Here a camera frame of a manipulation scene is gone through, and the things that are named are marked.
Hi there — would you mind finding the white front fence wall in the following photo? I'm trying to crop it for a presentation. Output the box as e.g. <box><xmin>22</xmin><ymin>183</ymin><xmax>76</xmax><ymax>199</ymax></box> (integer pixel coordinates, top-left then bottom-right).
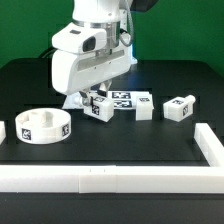
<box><xmin>0</xmin><ymin>165</ymin><xmax>224</xmax><ymax>194</ymax></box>

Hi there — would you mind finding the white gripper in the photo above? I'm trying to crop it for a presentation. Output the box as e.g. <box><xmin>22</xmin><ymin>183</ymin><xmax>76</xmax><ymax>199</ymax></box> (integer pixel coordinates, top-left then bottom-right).
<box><xmin>52</xmin><ymin>23</ymin><xmax>131</xmax><ymax>106</ymax></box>

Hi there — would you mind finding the black cable bundle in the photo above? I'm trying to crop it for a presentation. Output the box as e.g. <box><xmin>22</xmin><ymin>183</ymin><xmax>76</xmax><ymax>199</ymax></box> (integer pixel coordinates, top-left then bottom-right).
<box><xmin>38</xmin><ymin>46</ymin><xmax>58</xmax><ymax>60</ymax></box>

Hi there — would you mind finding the white paper with tags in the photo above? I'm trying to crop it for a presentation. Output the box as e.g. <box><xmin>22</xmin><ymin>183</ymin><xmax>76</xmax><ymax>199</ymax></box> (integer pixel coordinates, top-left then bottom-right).
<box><xmin>63</xmin><ymin>90</ymin><xmax>152</xmax><ymax>110</ymax></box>

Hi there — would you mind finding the white round stool seat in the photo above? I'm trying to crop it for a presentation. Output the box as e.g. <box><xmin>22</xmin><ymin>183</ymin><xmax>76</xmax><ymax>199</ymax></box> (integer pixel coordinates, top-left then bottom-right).
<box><xmin>15</xmin><ymin>108</ymin><xmax>71</xmax><ymax>144</ymax></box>

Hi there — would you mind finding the grey corrugated hose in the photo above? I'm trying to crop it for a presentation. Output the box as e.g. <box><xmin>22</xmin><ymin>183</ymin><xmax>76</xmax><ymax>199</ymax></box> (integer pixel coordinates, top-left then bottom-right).
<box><xmin>119</xmin><ymin>0</ymin><xmax>135</xmax><ymax>48</ymax></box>

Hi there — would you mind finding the white right fence wall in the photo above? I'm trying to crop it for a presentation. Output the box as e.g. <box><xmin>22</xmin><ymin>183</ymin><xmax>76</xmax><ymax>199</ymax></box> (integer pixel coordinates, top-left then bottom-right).
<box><xmin>194</xmin><ymin>123</ymin><xmax>224</xmax><ymax>168</ymax></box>

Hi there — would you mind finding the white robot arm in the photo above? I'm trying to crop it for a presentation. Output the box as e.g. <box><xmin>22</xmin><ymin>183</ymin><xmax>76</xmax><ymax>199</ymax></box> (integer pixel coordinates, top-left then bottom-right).
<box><xmin>52</xmin><ymin>0</ymin><xmax>158</xmax><ymax>106</ymax></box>

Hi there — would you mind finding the white left fence block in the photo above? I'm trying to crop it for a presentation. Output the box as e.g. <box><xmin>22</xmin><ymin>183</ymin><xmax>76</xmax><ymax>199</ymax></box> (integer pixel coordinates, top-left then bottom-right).
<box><xmin>0</xmin><ymin>121</ymin><xmax>6</xmax><ymax>145</ymax></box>

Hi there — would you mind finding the white fence wall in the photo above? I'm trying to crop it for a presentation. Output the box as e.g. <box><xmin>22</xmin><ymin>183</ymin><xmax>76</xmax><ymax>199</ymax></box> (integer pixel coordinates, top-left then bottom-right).
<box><xmin>0</xmin><ymin>165</ymin><xmax>224</xmax><ymax>194</ymax></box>
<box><xmin>194</xmin><ymin>123</ymin><xmax>224</xmax><ymax>168</ymax></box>

